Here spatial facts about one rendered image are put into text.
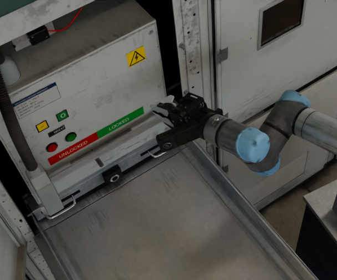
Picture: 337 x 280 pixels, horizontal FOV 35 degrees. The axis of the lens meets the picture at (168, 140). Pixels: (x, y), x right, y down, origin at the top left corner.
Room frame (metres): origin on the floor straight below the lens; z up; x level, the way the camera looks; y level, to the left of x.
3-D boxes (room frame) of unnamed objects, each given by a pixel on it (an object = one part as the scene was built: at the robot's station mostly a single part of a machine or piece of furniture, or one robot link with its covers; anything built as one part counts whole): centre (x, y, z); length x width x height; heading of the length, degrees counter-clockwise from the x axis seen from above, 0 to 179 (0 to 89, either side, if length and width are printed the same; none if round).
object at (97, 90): (0.98, 0.20, 1.15); 0.48 x 0.01 x 0.48; 116
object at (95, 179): (1.00, 0.21, 0.89); 0.54 x 0.05 x 0.06; 116
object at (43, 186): (0.83, 0.36, 1.09); 0.08 x 0.05 x 0.17; 26
